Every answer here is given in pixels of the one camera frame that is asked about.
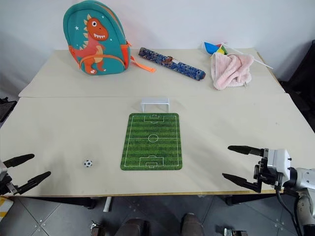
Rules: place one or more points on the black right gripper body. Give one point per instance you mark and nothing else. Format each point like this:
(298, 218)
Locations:
(267, 175)

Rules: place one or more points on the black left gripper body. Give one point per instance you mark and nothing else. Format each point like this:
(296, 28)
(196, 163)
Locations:
(7, 184)

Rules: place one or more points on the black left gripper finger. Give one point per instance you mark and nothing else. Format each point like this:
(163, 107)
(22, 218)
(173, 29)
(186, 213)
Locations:
(34, 181)
(21, 159)

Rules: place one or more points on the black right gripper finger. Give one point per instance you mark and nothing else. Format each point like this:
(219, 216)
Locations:
(242, 149)
(238, 180)

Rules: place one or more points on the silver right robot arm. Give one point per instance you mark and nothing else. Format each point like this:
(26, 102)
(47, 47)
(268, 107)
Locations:
(305, 179)

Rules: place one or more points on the small black-white football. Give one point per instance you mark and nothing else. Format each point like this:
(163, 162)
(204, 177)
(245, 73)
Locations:
(88, 163)

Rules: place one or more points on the green football field mat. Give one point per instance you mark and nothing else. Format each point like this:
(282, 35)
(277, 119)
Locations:
(152, 141)

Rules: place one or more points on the dark rounded shape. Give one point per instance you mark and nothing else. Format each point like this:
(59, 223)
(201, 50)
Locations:
(134, 227)
(192, 225)

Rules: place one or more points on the white table leg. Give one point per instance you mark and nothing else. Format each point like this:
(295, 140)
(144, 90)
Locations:
(107, 204)

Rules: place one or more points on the pink fluffy cloth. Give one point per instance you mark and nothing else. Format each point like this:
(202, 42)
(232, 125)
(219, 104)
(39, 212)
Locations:
(231, 71)

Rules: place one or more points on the white miniature goal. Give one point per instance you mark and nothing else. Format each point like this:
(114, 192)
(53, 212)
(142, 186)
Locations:
(155, 102)

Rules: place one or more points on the colourful pinwheel with white stick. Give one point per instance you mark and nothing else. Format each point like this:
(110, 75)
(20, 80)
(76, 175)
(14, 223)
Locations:
(212, 48)

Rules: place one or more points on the blue patterned rolled tube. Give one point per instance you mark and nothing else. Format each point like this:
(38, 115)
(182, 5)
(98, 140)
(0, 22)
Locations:
(172, 64)

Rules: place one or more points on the teal dinosaur backpack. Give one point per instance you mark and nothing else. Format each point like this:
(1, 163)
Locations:
(97, 39)

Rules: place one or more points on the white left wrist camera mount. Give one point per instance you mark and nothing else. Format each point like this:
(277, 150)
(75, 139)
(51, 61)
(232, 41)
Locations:
(2, 168)

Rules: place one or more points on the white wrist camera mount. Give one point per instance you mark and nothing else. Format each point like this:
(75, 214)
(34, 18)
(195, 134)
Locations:
(280, 161)
(2, 168)

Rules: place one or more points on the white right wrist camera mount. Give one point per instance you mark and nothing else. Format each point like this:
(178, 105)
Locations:
(280, 161)

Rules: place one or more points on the black table frame bar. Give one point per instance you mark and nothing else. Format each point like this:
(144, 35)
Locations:
(248, 198)

